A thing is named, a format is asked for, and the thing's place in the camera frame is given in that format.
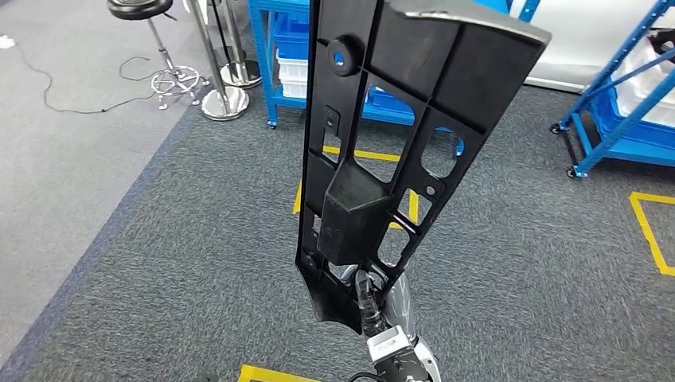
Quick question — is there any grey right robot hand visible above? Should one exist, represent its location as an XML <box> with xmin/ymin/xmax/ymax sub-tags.
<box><xmin>340</xmin><ymin>263</ymin><xmax>415</xmax><ymax>338</ymax></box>

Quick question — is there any black plastic frame part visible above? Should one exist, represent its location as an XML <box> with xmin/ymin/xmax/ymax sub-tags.
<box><xmin>295</xmin><ymin>0</ymin><xmax>553</xmax><ymax>336</ymax></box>

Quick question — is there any blue metal shelf rack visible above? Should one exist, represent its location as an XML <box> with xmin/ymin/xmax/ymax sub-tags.
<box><xmin>248</xmin><ymin>0</ymin><xmax>541</xmax><ymax>159</ymax></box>

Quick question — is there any yellow floor tape square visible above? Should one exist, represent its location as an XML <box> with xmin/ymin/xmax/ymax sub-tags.
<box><xmin>628</xmin><ymin>191</ymin><xmax>675</xmax><ymax>278</ymax></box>
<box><xmin>292</xmin><ymin>145</ymin><xmax>420</xmax><ymax>230</ymax></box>

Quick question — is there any blue rack on casters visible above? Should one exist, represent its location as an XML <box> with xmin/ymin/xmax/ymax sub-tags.
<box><xmin>549</xmin><ymin>0</ymin><xmax>675</xmax><ymax>179</ymax></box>

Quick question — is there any white car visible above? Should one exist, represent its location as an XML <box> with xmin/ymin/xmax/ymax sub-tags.
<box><xmin>509</xmin><ymin>0</ymin><xmax>675</xmax><ymax>93</ymax></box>

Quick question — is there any black plastic piece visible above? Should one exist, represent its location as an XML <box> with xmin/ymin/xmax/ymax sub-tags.
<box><xmin>647</xmin><ymin>29</ymin><xmax>675</xmax><ymax>64</ymax></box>

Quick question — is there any black stool chrome base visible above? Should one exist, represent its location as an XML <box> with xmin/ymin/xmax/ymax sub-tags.
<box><xmin>107</xmin><ymin>0</ymin><xmax>210</xmax><ymax>111</ymax></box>

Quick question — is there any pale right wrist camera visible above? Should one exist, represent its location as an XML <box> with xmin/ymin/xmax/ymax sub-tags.
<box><xmin>366</xmin><ymin>325</ymin><xmax>415</xmax><ymax>364</ymax></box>

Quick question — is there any black floor cable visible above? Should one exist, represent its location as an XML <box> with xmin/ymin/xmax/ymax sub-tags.
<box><xmin>14</xmin><ymin>45</ymin><xmax>159</xmax><ymax>115</ymax></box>

